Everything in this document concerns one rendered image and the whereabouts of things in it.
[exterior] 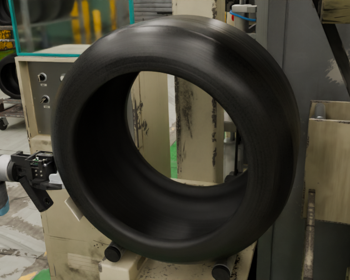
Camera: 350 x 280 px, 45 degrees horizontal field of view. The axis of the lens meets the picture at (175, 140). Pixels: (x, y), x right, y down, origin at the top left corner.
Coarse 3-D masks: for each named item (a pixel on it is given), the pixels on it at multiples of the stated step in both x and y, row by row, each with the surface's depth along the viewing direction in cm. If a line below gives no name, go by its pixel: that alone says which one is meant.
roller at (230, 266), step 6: (228, 258) 100; (234, 258) 103; (216, 264) 99; (222, 264) 98; (228, 264) 99; (216, 270) 98; (222, 270) 97; (228, 270) 97; (216, 276) 98; (222, 276) 98; (228, 276) 97
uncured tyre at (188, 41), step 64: (128, 64) 84; (192, 64) 80; (256, 64) 82; (64, 128) 94; (128, 128) 124; (256, 128) 80; (128, 192) 122; (192, 192) 122; (256, 192) 85; (192, 256) 95
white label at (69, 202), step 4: (68, 200) 103; (68, 204) 102; (72, 204) 104; (72, 208) 103; (76, 208) 105; (72, 212) 102; (76, 212) 103; (80, 212) 105; (76, 216) 102; (80, 216) 104
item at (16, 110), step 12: (0, 0) 470; (0, 12) 470; (0, 24) 450; (12, 60) 459; (0, 72) 470; (12, 72) 499; (0, 84) 474; (12, 84) 500; (12, 96) 475; (0, 108) 487; (12, 108) 499; (0, 120) 483
